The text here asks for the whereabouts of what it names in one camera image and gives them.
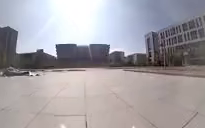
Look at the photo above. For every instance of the raised paved terrace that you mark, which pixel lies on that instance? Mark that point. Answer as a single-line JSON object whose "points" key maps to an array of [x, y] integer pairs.
{"points": [[190, 71]]}

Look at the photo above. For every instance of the low pale building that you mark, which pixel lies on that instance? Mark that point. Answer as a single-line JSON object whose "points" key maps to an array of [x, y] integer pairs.
{"points": [[136, 59]]}

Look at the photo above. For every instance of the large white building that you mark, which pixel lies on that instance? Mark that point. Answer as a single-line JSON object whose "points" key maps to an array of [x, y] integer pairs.
{"points": [[190, 38]]}

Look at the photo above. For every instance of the grey paved plaza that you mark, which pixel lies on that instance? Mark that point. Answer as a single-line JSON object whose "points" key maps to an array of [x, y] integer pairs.
{"points": [[103, 93]]}

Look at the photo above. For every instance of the wide dark block building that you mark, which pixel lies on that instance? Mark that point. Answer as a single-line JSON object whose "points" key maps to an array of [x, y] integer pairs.
{"points": [[81, 52]]}

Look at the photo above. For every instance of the low dark building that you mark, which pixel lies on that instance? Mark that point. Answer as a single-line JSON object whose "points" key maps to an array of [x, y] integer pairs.
{"points": [[36, 59]]}

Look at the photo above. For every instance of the small grey building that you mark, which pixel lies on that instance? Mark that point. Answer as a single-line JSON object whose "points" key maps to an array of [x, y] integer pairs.
{"points": [[117, 58]]}

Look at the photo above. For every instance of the tall grey building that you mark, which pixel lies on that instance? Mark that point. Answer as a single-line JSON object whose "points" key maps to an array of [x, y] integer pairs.
{"points": [[3, 45]]}

